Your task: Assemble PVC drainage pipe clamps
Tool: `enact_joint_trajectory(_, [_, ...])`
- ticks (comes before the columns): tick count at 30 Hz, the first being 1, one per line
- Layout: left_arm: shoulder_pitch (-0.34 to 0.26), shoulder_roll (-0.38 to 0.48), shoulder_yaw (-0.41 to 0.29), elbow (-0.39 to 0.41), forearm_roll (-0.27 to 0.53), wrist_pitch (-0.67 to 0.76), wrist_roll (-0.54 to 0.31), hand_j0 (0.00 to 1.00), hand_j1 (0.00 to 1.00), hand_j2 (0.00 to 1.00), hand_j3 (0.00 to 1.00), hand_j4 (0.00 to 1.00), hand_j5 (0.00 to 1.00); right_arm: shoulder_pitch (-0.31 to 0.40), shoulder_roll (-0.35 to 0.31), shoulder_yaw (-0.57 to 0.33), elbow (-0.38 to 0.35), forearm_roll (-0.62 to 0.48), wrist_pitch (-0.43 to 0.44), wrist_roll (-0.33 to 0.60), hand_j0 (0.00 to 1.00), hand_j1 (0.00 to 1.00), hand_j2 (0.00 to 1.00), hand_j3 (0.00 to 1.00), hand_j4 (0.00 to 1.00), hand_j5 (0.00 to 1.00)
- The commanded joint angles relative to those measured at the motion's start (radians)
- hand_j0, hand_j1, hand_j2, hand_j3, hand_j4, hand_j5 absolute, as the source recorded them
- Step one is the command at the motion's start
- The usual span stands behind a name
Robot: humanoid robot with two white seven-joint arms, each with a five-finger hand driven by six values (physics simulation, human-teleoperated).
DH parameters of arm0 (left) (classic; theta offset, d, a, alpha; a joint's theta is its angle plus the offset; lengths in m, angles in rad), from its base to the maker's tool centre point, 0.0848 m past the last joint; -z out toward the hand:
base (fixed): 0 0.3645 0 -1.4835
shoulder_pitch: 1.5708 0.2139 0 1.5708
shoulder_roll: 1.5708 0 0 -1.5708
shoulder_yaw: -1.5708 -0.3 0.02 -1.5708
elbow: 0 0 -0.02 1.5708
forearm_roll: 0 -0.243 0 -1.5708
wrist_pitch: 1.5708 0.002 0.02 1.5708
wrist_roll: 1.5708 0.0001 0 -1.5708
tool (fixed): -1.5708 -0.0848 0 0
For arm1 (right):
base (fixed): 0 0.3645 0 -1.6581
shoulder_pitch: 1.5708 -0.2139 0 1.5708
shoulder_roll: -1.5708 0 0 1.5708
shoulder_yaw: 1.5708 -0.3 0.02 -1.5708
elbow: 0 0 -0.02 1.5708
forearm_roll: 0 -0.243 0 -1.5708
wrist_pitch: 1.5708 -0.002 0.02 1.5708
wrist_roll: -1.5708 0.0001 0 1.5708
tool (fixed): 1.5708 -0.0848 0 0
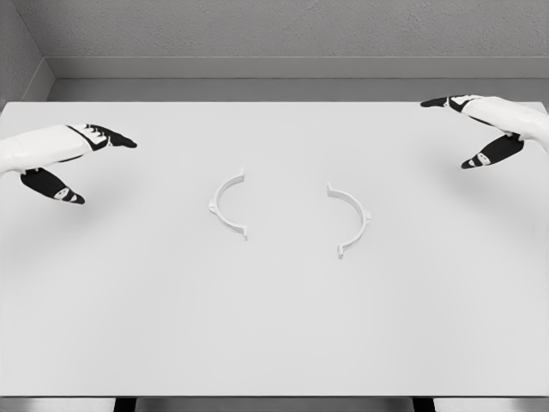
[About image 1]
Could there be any white pipe clamp half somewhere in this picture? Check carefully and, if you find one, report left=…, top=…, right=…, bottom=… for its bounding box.
left=326, top=181, right=372, bottom=261
left=208, top=167, right=250, bottom=242

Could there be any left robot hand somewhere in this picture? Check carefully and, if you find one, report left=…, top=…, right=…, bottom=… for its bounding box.
left=0, top=123, right=138, bottom=206

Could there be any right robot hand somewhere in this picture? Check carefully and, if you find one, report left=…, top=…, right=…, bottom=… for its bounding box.
left=419, top=94, right=549, bottom=171

